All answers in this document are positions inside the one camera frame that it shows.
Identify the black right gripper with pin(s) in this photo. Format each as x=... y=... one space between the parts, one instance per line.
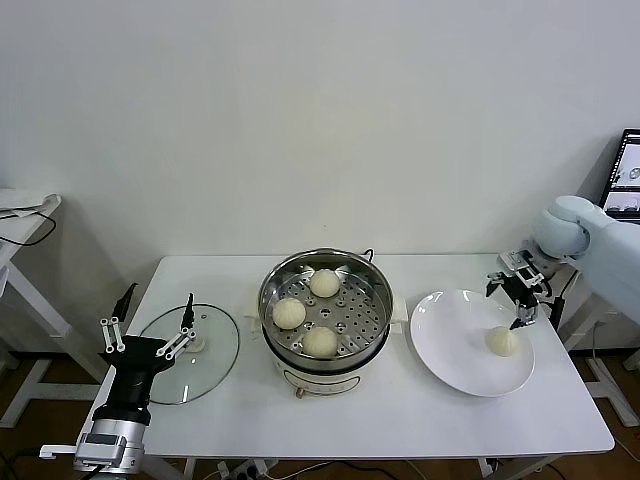
x=522 y=292

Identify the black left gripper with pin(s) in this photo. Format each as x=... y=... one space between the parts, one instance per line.
x=135 y=370

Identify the white steamed baozi bun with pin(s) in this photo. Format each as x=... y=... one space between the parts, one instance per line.
x=325 y=283
x=289 y=314
x=320 y=342
x=502 y=343

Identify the round glass pot lid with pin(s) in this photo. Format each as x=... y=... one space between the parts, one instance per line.
x=215 y=360

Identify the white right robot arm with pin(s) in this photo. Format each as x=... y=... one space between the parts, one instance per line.
x=600 y=250

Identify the stainless steel steamer basket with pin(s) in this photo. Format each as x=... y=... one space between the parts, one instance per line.
x=355 y=305

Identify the white round plate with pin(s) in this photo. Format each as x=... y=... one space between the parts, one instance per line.
x=450 y=350

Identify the white side table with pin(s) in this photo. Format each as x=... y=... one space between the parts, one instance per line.
x=615 y=360
x=20 y=280

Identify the white cloth bundle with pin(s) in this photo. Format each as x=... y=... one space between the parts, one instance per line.
x=50 y=202

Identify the white power strip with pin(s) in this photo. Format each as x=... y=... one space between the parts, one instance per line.
x=245 y=470

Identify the white electric cooking pot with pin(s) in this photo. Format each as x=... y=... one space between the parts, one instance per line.
x=320 y=380

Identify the grey open laptop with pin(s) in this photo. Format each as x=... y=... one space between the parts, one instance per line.
x=625 y=165

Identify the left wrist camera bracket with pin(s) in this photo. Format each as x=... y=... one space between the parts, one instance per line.
x=100 y=450

